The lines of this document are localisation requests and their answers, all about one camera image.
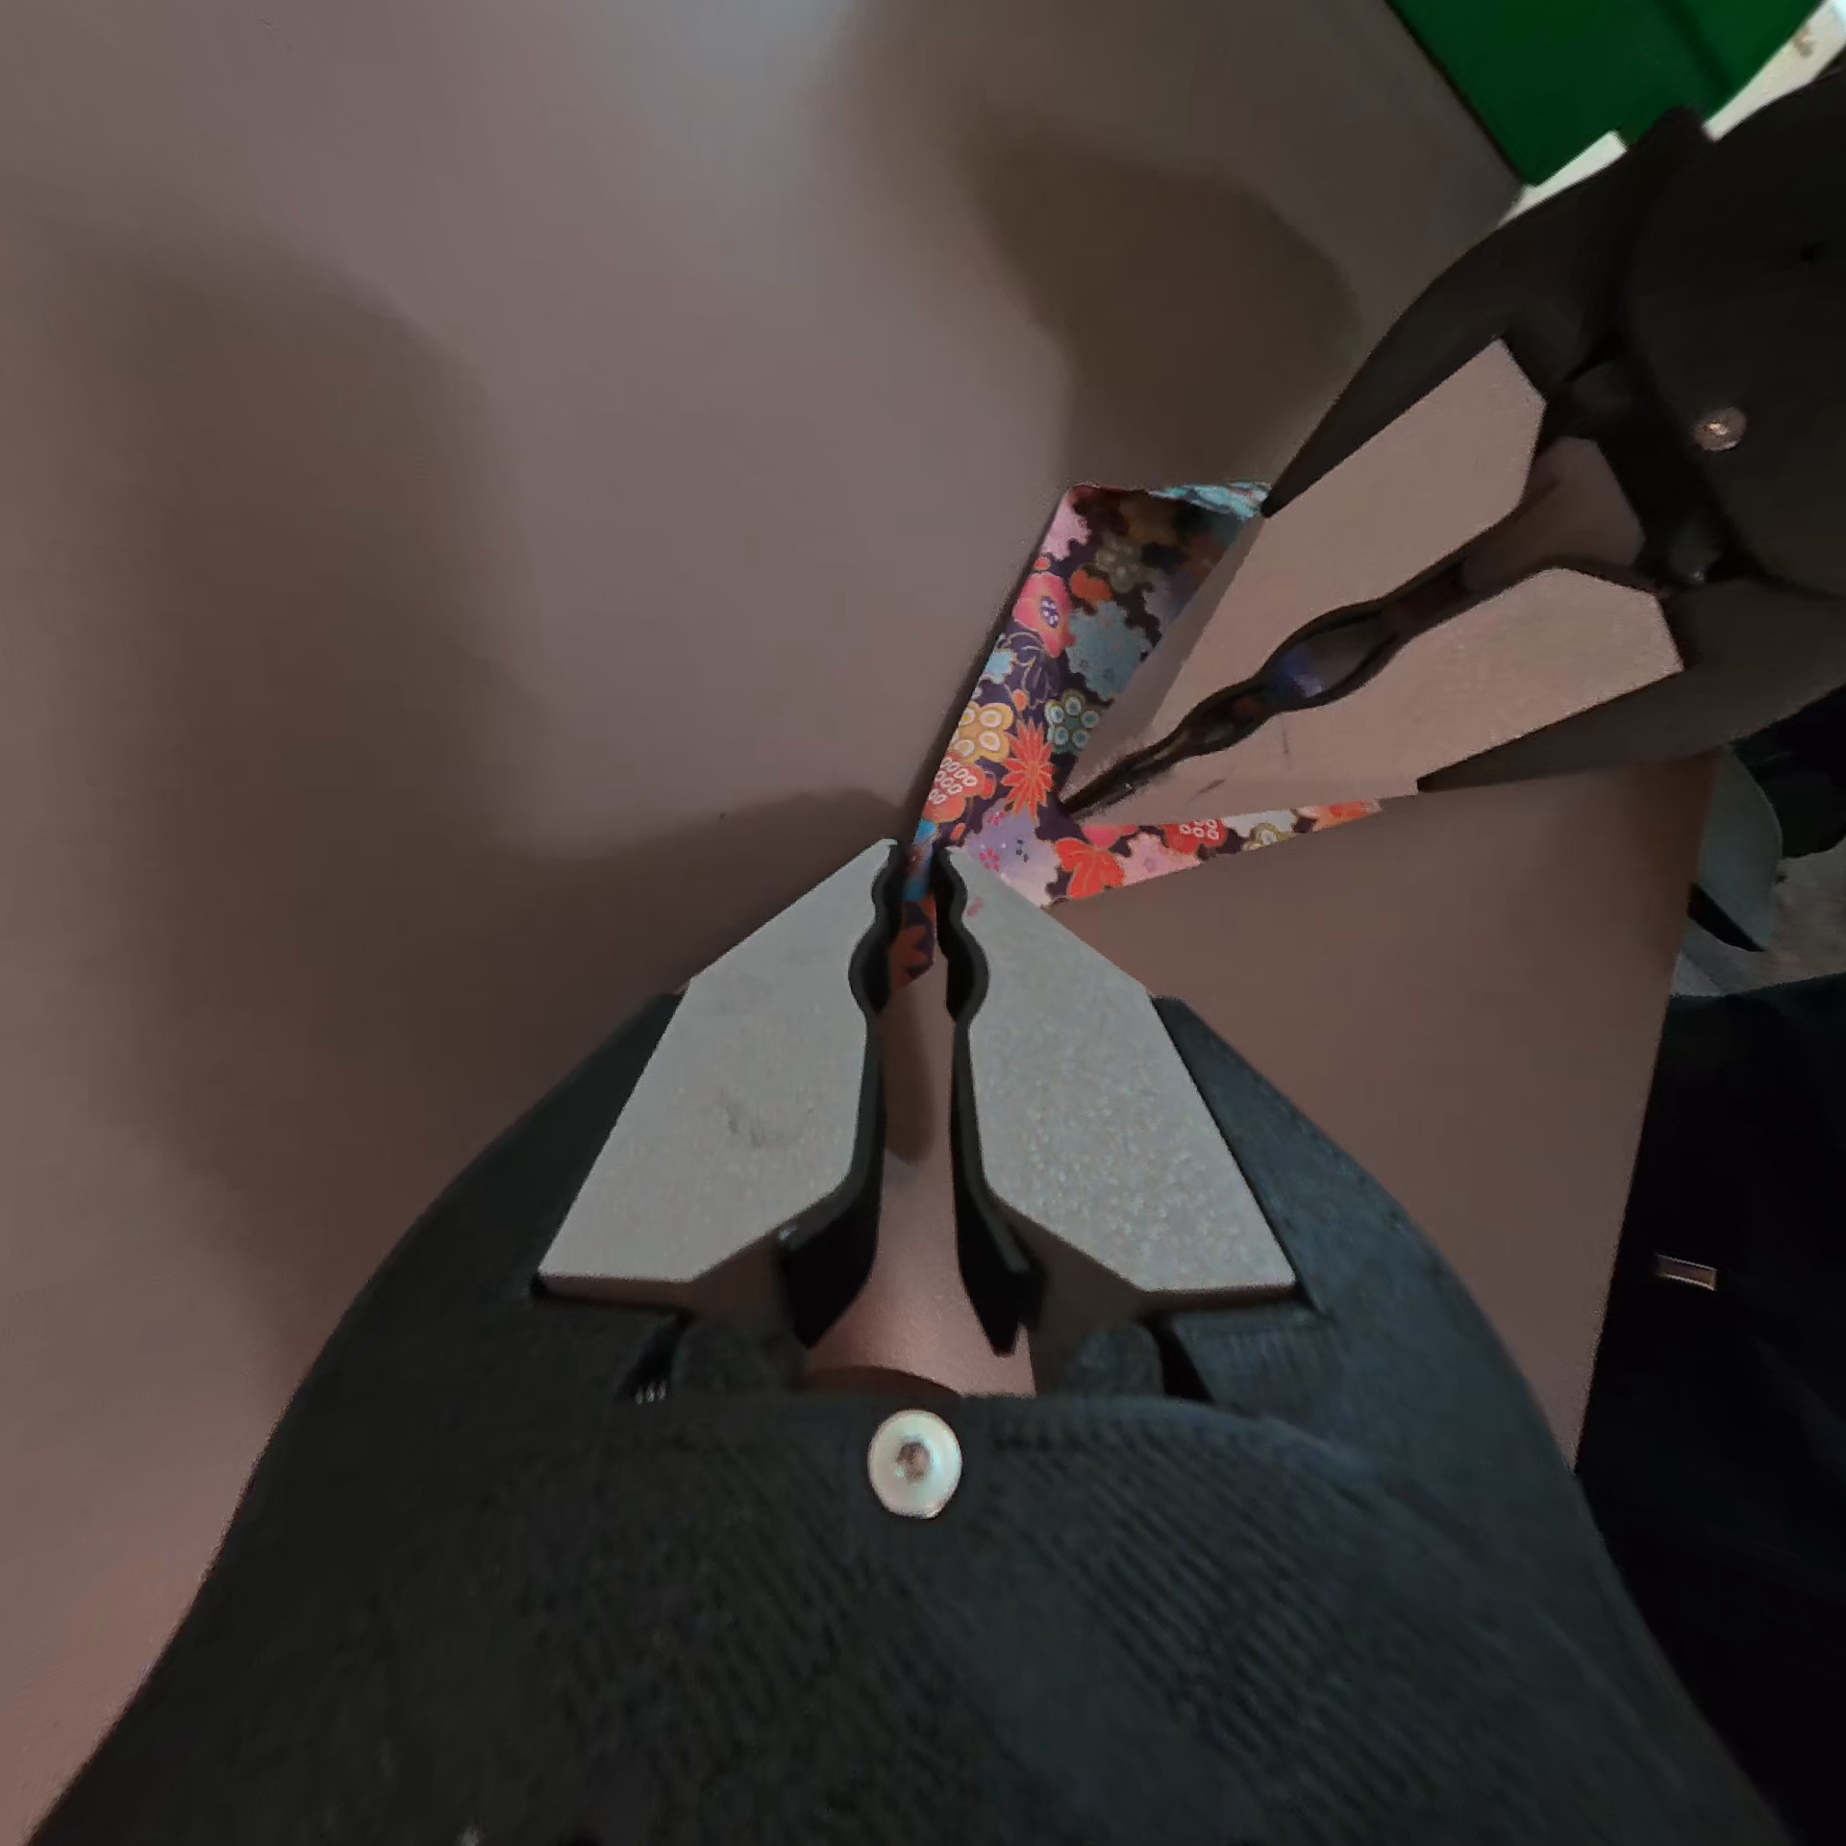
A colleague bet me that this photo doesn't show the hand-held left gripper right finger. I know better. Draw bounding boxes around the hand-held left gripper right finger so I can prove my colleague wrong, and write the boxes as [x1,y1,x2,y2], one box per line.
[931,843,1299,1358]

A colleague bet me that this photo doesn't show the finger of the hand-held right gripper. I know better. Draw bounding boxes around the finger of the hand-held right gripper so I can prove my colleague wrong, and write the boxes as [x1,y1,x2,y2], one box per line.
[1068,343,1556,810]
[1071,572,1689,827]

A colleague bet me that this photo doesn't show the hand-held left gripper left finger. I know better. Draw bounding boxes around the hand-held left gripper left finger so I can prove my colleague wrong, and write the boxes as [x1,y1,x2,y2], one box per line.
[537,840,908,1349]

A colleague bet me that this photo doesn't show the floral patterned origami paper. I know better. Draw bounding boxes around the floral patterned origami paper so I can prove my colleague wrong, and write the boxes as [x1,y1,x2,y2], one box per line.
[892,482,1384,995]

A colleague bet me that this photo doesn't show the green box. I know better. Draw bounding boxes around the green box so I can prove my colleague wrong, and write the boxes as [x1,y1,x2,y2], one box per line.
[1389,0,1836,186]

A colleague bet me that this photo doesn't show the pale grey round object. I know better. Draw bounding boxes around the pale grey round object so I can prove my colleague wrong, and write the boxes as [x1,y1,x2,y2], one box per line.
[1679,750,1846,981]

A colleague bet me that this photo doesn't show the person's dark trousers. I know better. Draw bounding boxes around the person's dark trousers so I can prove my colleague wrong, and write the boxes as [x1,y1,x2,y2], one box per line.
[1573,976,1846,1846]

